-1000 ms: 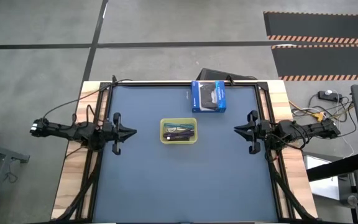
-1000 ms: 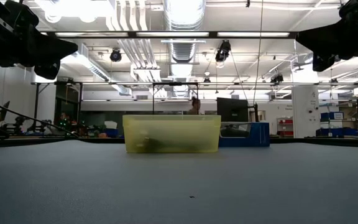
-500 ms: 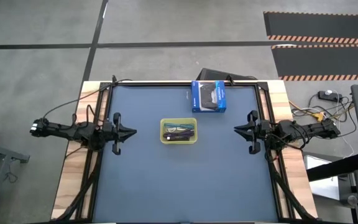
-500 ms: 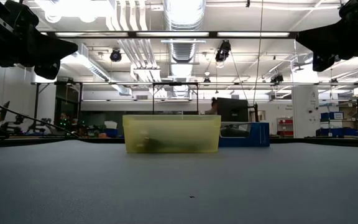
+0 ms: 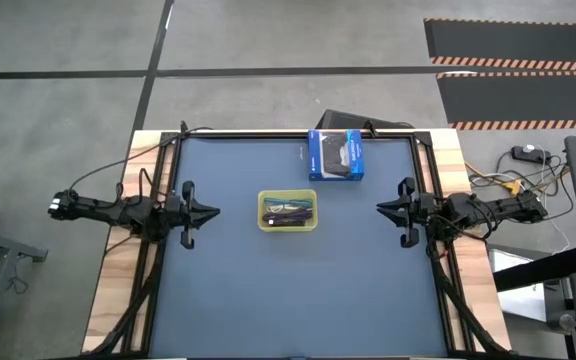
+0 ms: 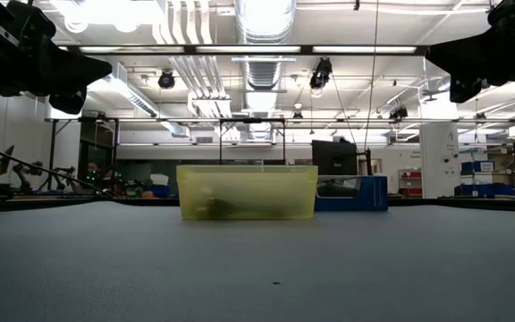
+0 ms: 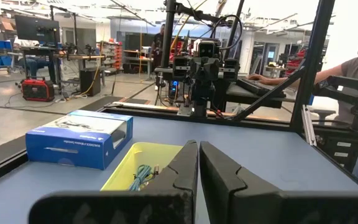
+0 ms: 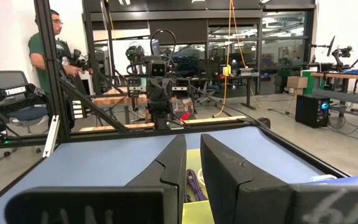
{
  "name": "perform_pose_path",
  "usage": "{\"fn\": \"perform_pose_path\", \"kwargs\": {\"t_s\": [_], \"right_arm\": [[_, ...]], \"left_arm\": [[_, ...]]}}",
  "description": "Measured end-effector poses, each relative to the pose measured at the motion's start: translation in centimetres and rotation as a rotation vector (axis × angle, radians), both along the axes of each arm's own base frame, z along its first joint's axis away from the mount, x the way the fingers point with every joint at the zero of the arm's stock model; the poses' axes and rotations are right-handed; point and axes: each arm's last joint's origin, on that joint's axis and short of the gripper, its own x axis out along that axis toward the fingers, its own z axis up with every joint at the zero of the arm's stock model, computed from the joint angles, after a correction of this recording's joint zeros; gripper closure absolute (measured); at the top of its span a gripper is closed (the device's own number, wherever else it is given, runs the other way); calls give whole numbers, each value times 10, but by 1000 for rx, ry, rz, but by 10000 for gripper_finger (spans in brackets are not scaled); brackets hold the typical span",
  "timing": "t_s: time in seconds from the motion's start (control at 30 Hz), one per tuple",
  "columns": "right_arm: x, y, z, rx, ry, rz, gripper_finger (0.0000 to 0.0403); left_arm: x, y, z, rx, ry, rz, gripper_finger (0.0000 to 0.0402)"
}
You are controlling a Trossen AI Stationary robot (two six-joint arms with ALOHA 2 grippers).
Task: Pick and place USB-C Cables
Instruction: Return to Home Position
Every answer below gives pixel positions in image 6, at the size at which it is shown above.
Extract blue storage bin with label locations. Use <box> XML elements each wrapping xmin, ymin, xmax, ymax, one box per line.
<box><xmin>460</xmin><ymin>160</ymin><xmax>495</xmax><ymax>174</ymax></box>

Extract shelf with red bins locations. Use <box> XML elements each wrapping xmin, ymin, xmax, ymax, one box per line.
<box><xmin>398</xmin><ymin>168</ymin><xmax>423</xmax><ymax>198</ymax></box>

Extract yellow translucent plastic bin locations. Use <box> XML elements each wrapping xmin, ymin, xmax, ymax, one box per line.
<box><xmin>175</xmin><ymin>164</ymin><xmax>319</xmax><ymax>221</ymax></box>

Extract silver ventilation duct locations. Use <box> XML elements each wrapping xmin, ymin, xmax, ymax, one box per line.
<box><xmin>233</xmin><ymin>0</ymin><xmax>298</xmax><ymax>140</ymax></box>

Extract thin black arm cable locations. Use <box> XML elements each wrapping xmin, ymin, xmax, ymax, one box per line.
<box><xmin>0</xmin><ymin>139</ymin><xmax>114</xmax><ymax>199</ymax></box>

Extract teal black braided USB cable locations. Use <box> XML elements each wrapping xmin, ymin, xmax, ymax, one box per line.
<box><xmin>194</xmin><ymin>195</ymin><xmax>306</xmax><ymax>220</ymax></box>

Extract blue cardboard box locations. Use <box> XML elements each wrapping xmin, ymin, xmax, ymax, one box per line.
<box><xmin>314</xmin><ymin>174</ymin><xmax>389</xmax><ymax>213</ymax></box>

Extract black overhead camera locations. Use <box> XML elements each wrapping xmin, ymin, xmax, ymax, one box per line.
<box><xmin>309</xmin><ymin>56</ymin><xmax>333</xmax><ymax>90</ymax></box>

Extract thin black hanging cable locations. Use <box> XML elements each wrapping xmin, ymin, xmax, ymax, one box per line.
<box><xmin>363</xmin><ymin>0</ymin><xmax>380</xmax><ymax>152</ymax></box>

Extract person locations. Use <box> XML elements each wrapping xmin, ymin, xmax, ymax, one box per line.
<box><xmin>85</xmin><ymin>161</ymin><xmax>105</xmax><ymax>191</ymax></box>

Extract blue storage crate row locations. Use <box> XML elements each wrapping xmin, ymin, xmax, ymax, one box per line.
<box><xmin>453</xmin><ymin>182</ymin><xmax>515</xmax><ymax>199</ymax></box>

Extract small black background frame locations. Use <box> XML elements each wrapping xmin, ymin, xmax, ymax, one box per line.
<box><xmin>218</xmin><ymin>117</ymin><xmax>287</xmax><ymax>165</ymax></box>

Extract black background robot arms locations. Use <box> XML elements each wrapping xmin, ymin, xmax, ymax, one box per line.
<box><xmin>11</xmin><ymin>161</ymin><xmax>80</xmax><ymax>194</ymax></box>

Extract black background gantry frame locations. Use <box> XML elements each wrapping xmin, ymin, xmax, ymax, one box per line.
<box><xmin>45</xmin><ymin>115</ymin><xmax>515</xmax><ymax>182</ymax></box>

